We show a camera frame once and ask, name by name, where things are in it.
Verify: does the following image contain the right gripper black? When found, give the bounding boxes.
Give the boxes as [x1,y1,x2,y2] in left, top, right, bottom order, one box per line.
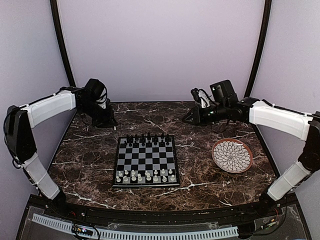
[182,102,229,127]

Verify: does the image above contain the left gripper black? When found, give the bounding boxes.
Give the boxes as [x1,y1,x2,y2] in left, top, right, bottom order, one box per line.
[79,100,118,128]

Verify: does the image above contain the black grey chessboard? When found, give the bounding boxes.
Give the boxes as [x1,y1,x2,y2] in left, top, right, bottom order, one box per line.
[112,133,181,188]

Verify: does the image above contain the white king piece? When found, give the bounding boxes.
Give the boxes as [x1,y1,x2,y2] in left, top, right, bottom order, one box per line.
[137,173,143,182]

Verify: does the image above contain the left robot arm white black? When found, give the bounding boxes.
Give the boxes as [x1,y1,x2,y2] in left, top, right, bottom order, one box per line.
[3,78,118,218]

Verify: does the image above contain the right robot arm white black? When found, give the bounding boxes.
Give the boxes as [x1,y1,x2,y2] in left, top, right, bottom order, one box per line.
[182,79,320,217]

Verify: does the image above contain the patterned ceramic plate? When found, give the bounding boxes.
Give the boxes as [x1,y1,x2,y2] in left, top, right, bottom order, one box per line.
[211,138,253,174]

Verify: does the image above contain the black front table rail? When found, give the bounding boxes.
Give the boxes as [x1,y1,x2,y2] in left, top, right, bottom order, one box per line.
[43,202,276,226]

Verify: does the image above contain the white slotted cable duct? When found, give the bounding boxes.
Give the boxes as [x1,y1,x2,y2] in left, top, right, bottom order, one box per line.
[31,213,239,240]

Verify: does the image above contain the left black frame post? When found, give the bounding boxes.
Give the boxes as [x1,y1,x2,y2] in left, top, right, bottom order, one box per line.
[49,0,76,87]

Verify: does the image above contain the black frame post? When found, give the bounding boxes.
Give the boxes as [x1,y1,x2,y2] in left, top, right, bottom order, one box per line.
[244,0,272,98]
[49,0,76,87]

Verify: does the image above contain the right black frame post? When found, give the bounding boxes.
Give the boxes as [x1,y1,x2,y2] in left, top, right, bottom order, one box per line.
[244,0,272,98]

